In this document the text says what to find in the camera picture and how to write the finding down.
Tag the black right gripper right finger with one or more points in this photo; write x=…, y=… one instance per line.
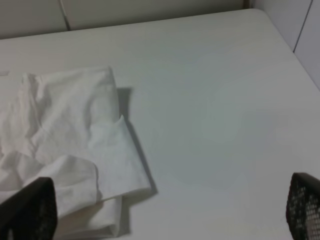
x=303, y=207

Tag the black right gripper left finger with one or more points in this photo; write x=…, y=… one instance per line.
x=31, y=213

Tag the white short sleeve shirt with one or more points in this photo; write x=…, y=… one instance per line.
x=67, y=126

